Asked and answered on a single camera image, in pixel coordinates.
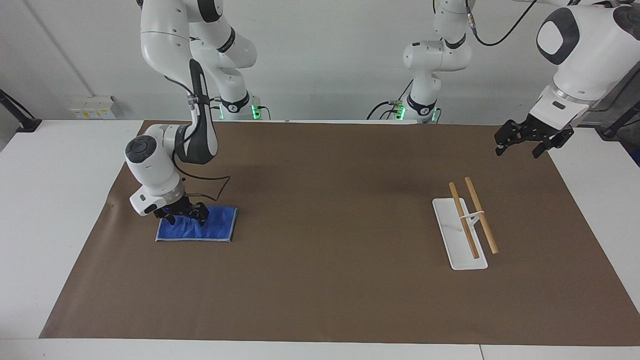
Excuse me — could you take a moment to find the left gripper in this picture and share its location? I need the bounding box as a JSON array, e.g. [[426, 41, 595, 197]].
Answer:
[[494, 113, 575, 159]]

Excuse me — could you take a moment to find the black stand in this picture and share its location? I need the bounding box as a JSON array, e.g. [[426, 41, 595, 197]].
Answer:
[[0, 88, 43, 134], [597, 95, 640, 139]]

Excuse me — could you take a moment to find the blue towel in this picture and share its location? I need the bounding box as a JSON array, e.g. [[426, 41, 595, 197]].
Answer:
[[154, 205, 239, 244]]

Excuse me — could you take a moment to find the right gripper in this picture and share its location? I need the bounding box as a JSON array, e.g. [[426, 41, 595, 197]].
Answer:
[[153, 194, 210, 227]]

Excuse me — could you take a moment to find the white wall socket box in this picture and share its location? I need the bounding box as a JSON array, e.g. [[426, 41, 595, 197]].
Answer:
[[69, 95, 117, 120]]

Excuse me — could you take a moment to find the white rack with wooden rods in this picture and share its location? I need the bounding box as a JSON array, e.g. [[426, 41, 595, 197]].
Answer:
[[432, 176, 500, 271]]

